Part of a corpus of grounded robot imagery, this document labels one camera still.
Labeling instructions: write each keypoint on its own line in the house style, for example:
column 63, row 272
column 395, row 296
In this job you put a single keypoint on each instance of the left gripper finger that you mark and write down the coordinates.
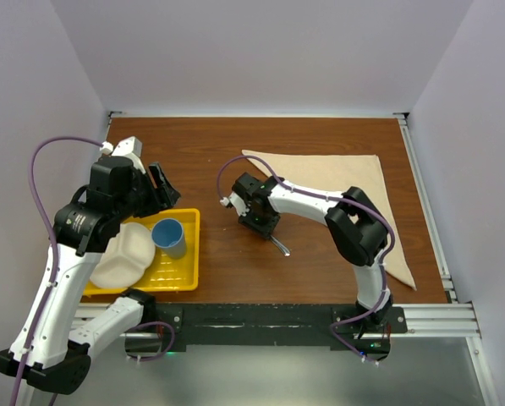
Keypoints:
column 157, row 175
column 168, row 196

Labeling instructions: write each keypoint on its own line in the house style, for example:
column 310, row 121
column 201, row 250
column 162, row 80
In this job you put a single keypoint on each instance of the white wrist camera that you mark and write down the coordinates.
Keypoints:
column 128, row 147
column 236, row 202

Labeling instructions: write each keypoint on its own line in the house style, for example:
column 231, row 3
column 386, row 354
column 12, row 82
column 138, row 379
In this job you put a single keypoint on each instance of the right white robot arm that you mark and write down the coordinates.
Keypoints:
column 362, row 236

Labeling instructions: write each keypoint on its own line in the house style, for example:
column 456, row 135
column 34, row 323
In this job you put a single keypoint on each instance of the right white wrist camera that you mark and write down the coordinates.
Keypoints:
column 236, row 202

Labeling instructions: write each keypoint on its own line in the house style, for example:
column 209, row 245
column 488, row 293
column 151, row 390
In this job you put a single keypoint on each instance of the white divided plate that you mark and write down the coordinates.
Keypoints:
column 126, row 258

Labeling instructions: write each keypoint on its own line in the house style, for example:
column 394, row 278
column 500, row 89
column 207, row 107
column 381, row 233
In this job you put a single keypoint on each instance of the aluminium table frame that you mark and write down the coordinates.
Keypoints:
column 237, row 266

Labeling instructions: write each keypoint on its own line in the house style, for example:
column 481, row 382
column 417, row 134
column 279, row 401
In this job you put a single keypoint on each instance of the blue plastic cup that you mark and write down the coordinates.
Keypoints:
column 168, row 235

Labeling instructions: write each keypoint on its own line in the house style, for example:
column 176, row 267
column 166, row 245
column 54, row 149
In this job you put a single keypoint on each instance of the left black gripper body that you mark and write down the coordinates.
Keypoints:
column 140, row 200

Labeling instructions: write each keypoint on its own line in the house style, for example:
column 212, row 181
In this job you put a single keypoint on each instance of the beige cloth napkin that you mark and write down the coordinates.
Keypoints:
column 339, row 173

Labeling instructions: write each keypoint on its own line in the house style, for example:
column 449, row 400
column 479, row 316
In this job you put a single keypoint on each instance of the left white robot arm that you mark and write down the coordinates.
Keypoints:
column 48, row 354

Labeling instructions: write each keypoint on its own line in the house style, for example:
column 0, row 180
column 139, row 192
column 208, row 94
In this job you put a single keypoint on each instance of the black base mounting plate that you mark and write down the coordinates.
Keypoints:
column 298, row 325

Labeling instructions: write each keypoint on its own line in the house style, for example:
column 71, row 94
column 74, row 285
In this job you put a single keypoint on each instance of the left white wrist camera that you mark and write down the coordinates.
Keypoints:
column 128, row 147

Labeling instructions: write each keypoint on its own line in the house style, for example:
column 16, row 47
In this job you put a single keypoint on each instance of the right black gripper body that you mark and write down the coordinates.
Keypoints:
column 262, row 224

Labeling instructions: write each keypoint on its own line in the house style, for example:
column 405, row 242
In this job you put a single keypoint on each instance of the yellow plastic tray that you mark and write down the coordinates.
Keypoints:
column 166, row 274

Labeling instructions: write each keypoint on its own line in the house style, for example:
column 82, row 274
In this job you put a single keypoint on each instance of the silver table knife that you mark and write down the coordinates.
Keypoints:
column 283, row 248

